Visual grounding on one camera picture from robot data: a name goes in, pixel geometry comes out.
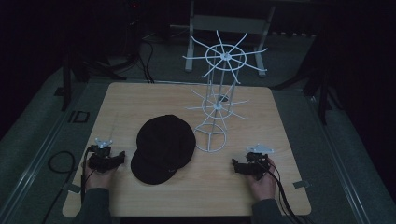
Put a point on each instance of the black metal stand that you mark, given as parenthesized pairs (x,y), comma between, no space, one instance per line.
(81,71)
(317,84)

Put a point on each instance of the person's right hand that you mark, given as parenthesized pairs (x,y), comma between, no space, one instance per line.
(264,186)

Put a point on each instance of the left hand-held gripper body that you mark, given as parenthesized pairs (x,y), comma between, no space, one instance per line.
(100,155)

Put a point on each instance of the person's left hand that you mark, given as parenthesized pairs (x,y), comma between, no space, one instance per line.
(99,179)

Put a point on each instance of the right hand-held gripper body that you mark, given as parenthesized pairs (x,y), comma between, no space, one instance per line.
(257,161)

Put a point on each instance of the black cap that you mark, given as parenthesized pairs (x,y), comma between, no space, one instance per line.
(162,149)

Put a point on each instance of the black rectangular floor marker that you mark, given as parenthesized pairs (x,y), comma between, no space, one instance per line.
(79,117)

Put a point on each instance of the grey tape piece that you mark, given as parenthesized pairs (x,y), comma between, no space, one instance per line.
(301,184)
(71,188)

